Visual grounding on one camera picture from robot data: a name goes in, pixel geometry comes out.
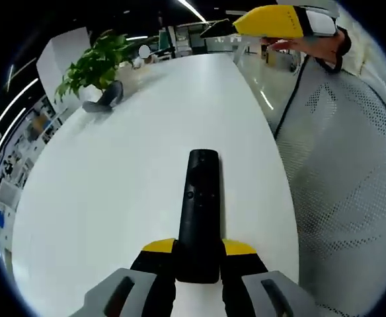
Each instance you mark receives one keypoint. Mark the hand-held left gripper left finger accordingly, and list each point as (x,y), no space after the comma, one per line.
(113,297)

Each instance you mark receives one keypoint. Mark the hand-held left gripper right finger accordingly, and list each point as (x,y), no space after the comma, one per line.
(279,297)

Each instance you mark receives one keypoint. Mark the black remote control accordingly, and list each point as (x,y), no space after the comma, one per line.
(199,214)

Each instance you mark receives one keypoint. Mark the person's right hand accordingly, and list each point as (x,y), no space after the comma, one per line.
(318,48)

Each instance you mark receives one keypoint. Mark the green potted plant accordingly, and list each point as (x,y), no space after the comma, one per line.
(94,66)

